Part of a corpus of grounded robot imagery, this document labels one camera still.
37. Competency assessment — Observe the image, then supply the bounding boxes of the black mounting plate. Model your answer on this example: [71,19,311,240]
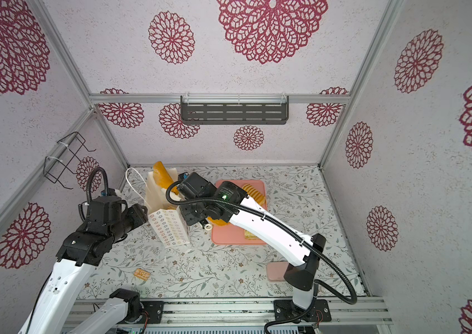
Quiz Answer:
[273,299,332,324]
[135,301,165,324]

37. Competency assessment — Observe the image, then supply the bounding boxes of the small cracker biscuit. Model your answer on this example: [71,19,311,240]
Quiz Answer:
[133,268,151,281]

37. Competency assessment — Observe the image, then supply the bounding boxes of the white paper bag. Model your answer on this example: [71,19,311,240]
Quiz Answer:
[124,168,190,249]

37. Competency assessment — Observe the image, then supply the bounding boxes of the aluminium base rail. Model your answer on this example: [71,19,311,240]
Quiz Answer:
[141,297,393,328]

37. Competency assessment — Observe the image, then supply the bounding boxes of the dark grey wall shelf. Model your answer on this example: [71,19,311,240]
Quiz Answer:
[180,95,290,125]

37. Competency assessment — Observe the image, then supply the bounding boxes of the cream sandwich bread slice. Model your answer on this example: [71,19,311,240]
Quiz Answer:
[244,231,258,240]

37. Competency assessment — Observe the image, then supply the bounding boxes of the orange oval bread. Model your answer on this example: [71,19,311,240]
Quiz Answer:
[208,217,228,226]

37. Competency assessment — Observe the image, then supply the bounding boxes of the pink rectangular box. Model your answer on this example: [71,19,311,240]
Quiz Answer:
[266,262,289,283]

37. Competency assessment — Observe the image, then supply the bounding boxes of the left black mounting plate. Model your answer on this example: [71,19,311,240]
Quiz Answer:
[135,301,165,324]

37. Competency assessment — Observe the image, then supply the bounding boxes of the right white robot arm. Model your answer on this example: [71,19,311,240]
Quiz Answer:
[165,173,358,333]

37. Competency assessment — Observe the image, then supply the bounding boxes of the long baguette loaf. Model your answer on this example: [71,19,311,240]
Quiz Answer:
[153,161,174,193]

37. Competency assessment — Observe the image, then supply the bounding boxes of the black wire wall rack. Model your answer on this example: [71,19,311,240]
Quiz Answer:
[42,131,96,190]

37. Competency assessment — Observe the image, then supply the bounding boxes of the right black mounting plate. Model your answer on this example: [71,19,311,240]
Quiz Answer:
[273,299,332,324]

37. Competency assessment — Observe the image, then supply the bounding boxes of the pink tray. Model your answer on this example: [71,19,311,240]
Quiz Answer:
[211,180,267,246]

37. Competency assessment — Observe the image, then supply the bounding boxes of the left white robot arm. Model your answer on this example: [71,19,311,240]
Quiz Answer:
[19,196,148,333]

